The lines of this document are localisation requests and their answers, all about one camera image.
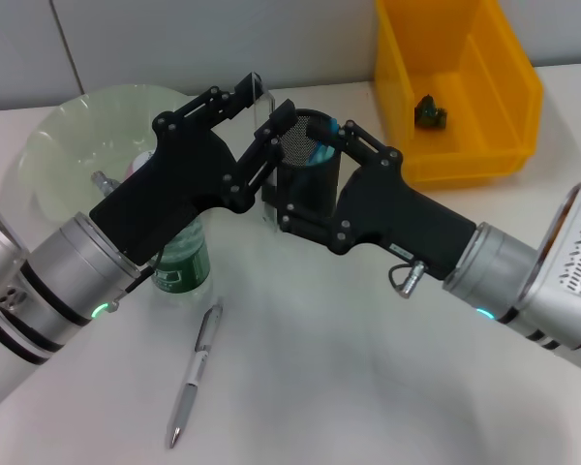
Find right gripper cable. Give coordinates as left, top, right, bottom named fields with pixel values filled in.
left=388, top=259, right=427, bottom=297

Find clear plastic ruler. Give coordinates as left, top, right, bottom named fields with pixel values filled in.
left=251, top=72, right=278, bottom=229

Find pale green wavy glass plate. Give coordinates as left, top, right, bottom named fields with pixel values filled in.
left=17, top=82, right=214, bottom=229

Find yellow plastic bin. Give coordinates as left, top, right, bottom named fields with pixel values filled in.
left=373, top=0, right=546, bottom=190

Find black mesh pen holder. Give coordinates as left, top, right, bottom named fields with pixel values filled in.
left=263, top=108, right=343, bottom=229

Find left gripper cable with plug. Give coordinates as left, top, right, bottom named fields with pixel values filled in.
left=90, top=170, right=165, bottom=315

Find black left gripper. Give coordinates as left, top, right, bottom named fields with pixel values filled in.
left=89, top=72, right=299, bottom=265

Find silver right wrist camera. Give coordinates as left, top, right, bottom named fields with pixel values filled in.
left=515, top=182, right=581, bottom=351

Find clear water bottle green label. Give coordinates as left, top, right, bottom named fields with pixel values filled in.
left=131, top=148, right=210, bottom=305

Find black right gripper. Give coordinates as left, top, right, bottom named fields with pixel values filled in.
left=262, top=118, right=478, bottom=282

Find silver ballpoint pen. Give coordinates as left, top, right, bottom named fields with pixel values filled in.
left=167, top=295, right=226, bottom=450

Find blue scissors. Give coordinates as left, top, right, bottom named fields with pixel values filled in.
left=309, top=115, right=343, bottom=169

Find green plastic wrapper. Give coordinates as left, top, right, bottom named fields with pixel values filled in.
left=413, top=94, right=450, bottom=132

